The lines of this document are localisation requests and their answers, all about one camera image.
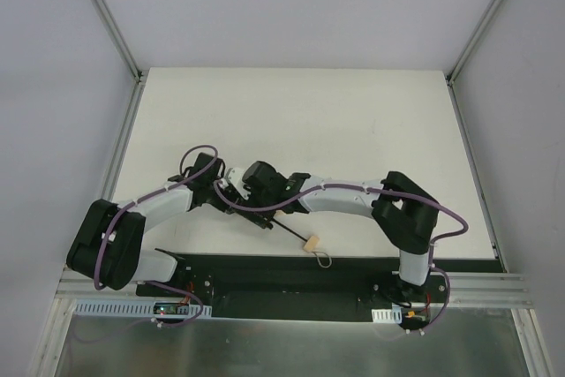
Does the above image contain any right aluminium frame post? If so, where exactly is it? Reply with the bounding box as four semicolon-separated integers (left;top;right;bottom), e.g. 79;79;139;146
445;0;506;87

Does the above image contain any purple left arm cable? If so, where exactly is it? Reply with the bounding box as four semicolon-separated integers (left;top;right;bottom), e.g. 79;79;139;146
94;145;220;290

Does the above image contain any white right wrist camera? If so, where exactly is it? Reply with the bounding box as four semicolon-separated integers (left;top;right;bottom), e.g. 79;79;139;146
224;167;251;200

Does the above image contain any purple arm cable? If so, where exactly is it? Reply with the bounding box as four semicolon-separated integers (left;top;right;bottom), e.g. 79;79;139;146
213;178;469;334
94;145;220;290

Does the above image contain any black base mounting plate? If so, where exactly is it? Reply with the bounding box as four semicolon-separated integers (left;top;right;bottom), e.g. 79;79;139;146
136;253;456;320

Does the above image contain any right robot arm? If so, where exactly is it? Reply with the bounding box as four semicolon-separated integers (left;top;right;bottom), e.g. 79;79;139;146
236;161;439;290

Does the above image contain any right white cable duct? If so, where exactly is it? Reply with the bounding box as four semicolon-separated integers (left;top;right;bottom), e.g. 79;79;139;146
371;308;403;325

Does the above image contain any aluminium frame post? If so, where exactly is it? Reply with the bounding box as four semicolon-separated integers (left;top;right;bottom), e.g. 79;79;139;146
90;0;144;83
445;0;506;87

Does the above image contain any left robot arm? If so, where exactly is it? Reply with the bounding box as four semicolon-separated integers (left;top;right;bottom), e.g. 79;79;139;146
66;153;225;290

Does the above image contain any beige folding umbrella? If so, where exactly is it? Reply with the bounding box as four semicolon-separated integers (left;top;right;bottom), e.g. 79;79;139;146
268;218;333;269

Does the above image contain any left aluminium frame post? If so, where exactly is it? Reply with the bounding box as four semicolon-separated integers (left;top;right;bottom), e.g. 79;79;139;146
90;0;144;83

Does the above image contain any white cable duct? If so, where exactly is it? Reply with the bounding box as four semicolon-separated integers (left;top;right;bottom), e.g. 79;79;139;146
74;299;212;320
371;308;403;325

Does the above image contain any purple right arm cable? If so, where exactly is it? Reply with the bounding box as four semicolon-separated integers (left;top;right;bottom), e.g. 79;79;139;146
213;178;469;334

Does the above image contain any left white cable duct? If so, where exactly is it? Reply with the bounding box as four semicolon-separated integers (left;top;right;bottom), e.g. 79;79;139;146
74;299;212;320

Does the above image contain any aluminium front rail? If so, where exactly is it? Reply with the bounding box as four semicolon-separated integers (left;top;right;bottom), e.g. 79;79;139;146
55;270;534;309

